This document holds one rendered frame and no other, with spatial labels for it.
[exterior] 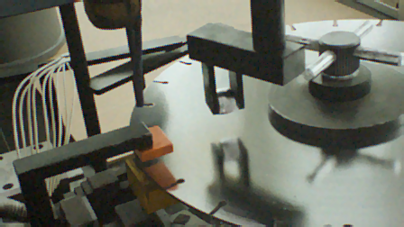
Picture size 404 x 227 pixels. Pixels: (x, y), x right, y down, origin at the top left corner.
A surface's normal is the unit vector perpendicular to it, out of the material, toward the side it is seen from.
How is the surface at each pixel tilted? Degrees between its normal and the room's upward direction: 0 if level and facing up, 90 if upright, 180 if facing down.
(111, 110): 0
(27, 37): 89
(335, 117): 5
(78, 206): 0
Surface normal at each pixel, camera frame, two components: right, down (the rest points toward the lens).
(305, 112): -0.16, -0.83
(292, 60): 0.74, 0.26
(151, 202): 0.41, 0.41
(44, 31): 0.89, 0.13
